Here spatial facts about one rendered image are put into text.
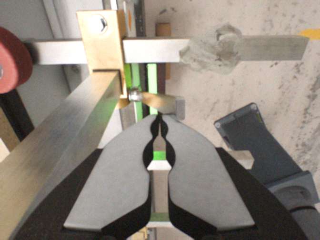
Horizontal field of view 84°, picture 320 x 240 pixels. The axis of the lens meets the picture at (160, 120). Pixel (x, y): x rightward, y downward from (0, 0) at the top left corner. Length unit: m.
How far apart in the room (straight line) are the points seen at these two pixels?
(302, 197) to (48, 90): 1.03
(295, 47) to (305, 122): 1.43
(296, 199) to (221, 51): 0.85
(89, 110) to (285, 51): 0.26
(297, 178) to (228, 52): 0.81
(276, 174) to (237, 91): 0.58
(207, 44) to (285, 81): 1.22
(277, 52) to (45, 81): 0.47
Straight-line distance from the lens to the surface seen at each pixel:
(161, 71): 0.43
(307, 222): 0.98
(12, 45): 0.29
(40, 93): 0.49
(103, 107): 0.19
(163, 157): 0.41
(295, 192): 1.03
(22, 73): 0.29
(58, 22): 0.56
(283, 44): 0.31
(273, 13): 1.27
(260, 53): 0.30
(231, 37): 0.26
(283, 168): 1.06
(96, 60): 0.27
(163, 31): 1.04
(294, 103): 1.57
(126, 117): 0.50
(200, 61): 0.27
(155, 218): 0.61
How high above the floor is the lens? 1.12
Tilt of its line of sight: 58 degrees down
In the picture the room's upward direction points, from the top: 180 degrees counter-clockwise
